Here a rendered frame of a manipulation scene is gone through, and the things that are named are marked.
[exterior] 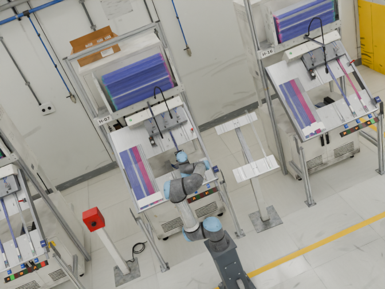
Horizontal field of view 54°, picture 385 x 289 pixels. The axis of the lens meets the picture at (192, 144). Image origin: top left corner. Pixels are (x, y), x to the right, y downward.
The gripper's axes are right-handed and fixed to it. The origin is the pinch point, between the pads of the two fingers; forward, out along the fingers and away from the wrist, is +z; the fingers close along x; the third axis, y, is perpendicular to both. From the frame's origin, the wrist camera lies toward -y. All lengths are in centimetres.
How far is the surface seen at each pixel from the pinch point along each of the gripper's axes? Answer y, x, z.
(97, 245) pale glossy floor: -49, 113, 90
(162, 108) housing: 44.7, -2.0, 4.1
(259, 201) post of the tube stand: -62, -49, 22
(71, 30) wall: 171, 52, 101
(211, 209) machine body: -56, -9, 50
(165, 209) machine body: -38, 30, 38
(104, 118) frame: 54, 44, 0
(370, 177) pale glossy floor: -85, -156, 33
